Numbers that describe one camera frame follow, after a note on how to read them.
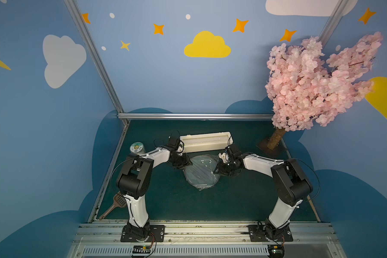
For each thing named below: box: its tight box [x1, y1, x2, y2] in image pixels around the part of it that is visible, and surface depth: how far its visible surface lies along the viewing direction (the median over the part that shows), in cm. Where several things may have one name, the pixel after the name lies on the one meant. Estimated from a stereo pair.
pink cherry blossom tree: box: [264, 31, 384, 150], surface depth 67 cm
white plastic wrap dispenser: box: [179, 131, 234, 154], surface depth 105 cm
